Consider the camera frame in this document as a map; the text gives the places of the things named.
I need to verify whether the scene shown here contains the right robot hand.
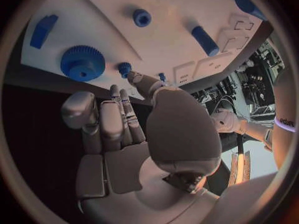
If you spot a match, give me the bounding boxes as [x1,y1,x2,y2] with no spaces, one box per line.
[60,70,223,224]

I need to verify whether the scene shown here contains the white task board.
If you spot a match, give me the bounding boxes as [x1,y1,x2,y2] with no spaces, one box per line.
[20,0,275,101]

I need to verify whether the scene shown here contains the glowing light bar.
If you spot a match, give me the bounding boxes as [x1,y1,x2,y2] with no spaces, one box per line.
[230,150,252,187]

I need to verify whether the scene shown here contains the small blue gear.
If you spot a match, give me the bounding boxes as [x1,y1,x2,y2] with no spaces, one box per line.
[118,62,132,79]

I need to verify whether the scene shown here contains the workshop equipment rack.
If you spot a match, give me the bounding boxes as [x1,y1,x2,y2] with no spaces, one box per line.
[190,40,286,119]

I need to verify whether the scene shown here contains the short blue cylinder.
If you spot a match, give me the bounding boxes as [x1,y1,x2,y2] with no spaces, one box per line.
[190,25,221,57]

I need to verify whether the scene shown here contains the large blue gear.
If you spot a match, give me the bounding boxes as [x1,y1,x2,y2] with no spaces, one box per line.
[60,45,106,83]

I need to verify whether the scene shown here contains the long blue cylinder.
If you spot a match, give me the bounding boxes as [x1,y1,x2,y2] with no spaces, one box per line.
[233,0,268,21]

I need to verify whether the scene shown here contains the blue rectangular block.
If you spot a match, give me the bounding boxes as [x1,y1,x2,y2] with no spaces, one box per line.
[29,14,59,50]

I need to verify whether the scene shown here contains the white cable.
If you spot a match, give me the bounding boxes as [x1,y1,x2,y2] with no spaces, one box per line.
[215,95,238,113]

